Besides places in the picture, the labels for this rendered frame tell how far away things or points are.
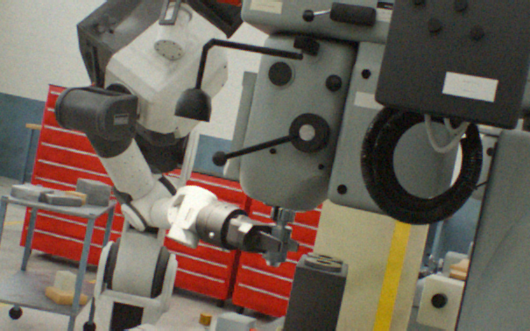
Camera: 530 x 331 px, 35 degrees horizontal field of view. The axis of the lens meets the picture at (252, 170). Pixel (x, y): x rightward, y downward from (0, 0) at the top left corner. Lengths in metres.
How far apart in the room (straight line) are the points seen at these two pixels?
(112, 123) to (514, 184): 0.86
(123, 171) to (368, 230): 1.61
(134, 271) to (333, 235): 1.32
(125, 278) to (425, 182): 1.02
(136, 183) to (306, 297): 0.47
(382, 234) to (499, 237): 1.96
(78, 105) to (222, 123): 9.49
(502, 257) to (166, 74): 0.86
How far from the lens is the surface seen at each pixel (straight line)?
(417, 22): 1.23
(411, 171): 1.47
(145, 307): 2.27
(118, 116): 1.84
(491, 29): 1.22
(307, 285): 1.96
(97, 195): 4.88
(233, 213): 1.70
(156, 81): 1.88
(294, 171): 1.53
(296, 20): 1.53
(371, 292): 3.38
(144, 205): 1.99
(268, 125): 1.55
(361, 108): 1.49
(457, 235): 10.62
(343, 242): 3.38
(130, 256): 2.23
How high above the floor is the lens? 1.45
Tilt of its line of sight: 3 degrees down
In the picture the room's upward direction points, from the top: 11 degrees clockwise
